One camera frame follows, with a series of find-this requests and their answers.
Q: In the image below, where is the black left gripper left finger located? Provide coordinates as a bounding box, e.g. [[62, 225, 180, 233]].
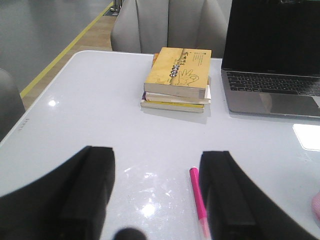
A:
[[0, 146, 115, 240]]

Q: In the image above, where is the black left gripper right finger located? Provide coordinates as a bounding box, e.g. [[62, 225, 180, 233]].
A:
[[199, 151, 315, 240]]

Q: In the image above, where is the pink highlighter pen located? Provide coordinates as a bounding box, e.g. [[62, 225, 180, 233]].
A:
[[189, 167, 212, 240]]

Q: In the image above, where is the pink mesh pen holder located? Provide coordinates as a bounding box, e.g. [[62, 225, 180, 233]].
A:
[[311, 192, 320, 220]]

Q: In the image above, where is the bottom yellow book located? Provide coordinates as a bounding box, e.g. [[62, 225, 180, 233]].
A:
[[140, 99, 205, 113]]

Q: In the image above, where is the yellow book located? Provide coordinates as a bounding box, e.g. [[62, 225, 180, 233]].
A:
[[140, 99, 205, 113], [144, 47, 212, 99]]

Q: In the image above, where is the middle cream book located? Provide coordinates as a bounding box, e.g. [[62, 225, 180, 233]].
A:
[[142, 77, 211, 105]]

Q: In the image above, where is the top yellow book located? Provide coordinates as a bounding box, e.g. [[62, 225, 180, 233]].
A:
[[144, 47, 212, 99]]

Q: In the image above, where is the dark grey laptop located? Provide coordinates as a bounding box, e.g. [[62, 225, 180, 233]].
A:
[[221, 0, 320, 118]]

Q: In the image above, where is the left grey armchair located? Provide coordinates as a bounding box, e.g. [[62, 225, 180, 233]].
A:
[[110, 0, 232, 58]]

